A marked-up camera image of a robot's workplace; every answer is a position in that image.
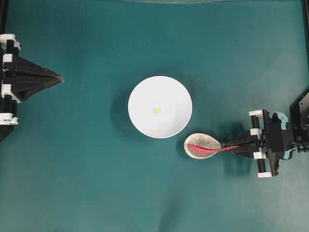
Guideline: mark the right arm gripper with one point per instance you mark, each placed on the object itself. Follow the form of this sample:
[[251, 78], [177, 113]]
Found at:
[[261, 135]]

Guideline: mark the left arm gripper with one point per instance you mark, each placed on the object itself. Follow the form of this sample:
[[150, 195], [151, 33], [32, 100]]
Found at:
[[15, 88]]

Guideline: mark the red plastic spoon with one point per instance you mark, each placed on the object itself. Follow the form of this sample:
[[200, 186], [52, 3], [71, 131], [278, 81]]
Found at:
[[203, 150]]

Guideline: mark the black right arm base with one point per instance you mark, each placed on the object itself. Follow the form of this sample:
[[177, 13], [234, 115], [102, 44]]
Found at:
[[299, 111]]

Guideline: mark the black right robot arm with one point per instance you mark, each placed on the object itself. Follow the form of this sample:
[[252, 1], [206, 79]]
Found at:
[[301, 139]]

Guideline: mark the speckled ceramic spoon rest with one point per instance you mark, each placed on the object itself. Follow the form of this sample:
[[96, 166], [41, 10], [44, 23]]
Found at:
[[202, 140]]

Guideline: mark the white round bowl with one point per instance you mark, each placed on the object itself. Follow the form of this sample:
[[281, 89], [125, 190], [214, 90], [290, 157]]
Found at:
[[167, 93]]

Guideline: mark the black wrist camera with tape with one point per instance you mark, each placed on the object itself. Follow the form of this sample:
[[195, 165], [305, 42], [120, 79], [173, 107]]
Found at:
[[283, 139]]

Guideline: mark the black frame post left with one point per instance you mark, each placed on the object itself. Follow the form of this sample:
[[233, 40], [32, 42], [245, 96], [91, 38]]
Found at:
[[3, 15]]

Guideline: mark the black frame post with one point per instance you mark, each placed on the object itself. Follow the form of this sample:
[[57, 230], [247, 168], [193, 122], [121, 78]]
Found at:
[[305, 10], [3, 15]]

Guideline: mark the black frame post right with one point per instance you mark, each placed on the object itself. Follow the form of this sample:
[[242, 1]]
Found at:
[[305, 10]]

